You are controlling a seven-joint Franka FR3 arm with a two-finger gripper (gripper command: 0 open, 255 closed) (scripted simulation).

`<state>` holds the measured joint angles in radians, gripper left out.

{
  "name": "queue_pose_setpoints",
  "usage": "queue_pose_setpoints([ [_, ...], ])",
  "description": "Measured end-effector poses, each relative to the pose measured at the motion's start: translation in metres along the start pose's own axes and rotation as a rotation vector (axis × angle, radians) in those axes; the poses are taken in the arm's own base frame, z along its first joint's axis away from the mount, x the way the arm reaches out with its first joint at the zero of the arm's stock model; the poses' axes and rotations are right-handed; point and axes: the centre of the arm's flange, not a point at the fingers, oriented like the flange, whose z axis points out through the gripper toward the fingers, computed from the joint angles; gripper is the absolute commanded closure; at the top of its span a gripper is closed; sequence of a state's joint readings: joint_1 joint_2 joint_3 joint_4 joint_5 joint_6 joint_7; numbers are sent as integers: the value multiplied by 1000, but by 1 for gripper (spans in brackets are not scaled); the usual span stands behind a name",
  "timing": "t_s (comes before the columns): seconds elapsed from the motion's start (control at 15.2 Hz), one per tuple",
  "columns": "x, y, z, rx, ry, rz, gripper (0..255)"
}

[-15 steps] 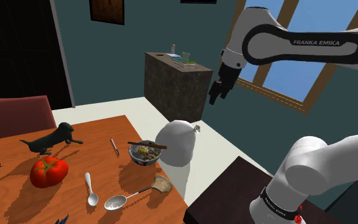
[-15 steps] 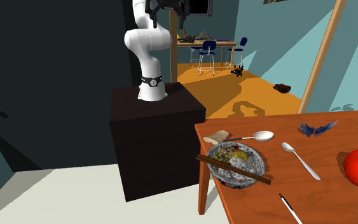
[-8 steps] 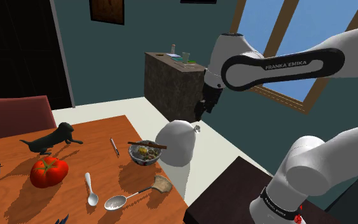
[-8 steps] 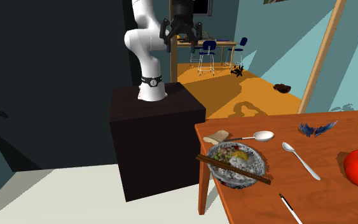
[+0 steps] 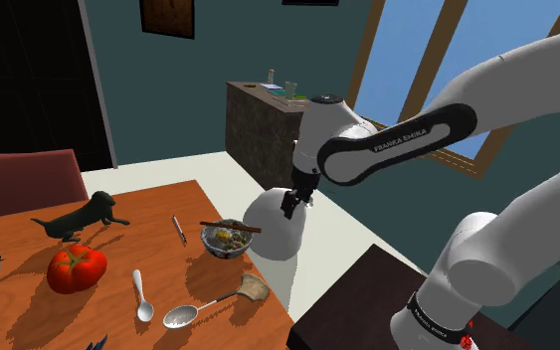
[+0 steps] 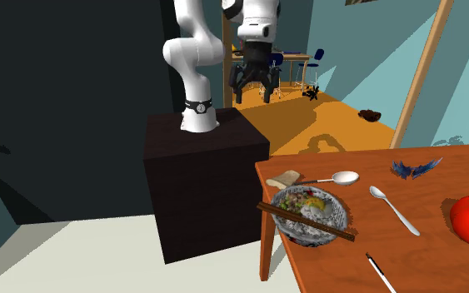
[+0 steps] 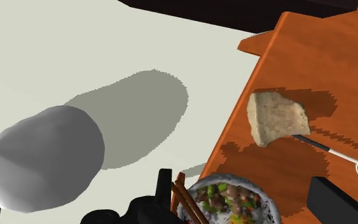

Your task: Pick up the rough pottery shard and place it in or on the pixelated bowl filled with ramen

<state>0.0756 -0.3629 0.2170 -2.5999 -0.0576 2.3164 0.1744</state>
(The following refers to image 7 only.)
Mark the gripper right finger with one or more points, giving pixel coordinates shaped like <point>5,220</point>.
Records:
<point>330,201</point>

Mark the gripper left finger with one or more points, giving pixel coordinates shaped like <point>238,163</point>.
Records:
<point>164,189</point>

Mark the brown wooden chopstick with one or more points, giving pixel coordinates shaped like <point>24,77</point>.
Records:
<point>191,203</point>
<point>178,186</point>

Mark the grey bowl with food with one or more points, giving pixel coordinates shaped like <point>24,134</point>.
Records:
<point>228,198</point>

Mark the beige rough stone chunk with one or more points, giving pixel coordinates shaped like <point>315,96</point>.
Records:
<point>274,118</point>

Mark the white cone-shaped lamp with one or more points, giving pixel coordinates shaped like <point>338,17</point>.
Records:
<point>45,158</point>

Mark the orange wooden table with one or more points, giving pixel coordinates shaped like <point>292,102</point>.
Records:
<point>305,56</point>

